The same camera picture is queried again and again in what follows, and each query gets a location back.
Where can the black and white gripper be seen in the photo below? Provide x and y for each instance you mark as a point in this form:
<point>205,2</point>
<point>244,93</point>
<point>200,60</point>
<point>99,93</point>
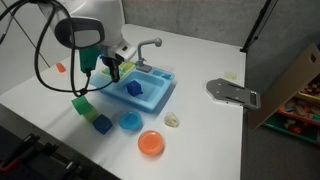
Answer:
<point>122,52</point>

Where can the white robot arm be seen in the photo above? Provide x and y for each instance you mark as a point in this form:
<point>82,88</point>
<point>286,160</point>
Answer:
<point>94,22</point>

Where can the light blue toy sink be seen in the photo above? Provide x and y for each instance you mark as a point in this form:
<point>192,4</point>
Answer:
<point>154,86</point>

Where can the yellow-green dish rack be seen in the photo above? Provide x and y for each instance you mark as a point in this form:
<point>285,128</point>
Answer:
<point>124,69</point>

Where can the royal blue cube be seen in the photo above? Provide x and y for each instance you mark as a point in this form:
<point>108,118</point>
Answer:
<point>134,88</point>

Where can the lime green cube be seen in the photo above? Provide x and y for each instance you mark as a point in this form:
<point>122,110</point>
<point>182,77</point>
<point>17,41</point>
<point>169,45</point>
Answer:
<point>91,115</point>

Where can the small orange block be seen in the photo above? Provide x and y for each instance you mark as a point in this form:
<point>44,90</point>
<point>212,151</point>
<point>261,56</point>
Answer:
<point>60,67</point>

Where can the blue plate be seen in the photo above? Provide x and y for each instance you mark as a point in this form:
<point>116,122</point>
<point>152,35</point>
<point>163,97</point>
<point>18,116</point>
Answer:
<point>130,120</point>

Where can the dark blue cube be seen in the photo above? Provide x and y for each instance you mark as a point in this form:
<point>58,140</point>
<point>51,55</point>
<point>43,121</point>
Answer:
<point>102,124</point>

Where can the cream seashell toy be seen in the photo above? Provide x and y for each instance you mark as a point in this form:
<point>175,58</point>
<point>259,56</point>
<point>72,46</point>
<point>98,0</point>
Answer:
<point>171,120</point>

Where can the orange plate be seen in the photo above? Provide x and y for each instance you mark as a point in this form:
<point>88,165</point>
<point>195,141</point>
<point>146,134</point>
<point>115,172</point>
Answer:
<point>150,143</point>

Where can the grey metal mounting plate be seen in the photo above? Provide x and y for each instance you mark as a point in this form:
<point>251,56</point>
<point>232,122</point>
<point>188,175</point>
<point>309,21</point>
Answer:
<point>225,91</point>

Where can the pale green sticky note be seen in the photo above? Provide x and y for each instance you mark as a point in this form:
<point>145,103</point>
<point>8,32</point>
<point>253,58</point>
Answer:
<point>230,76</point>

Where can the black tripod pole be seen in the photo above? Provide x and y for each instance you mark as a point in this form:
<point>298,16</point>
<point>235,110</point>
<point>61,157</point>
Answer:
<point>259,24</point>

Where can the wooden toy shelf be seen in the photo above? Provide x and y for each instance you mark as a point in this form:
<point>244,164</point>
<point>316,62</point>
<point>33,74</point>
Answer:
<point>291,105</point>

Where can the green wrist camera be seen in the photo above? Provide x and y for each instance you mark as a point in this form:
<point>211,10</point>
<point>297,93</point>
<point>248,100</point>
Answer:
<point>88,58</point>

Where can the black clamp with red handle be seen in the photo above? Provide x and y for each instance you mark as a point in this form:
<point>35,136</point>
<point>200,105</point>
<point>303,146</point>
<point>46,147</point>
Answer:
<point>12,158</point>

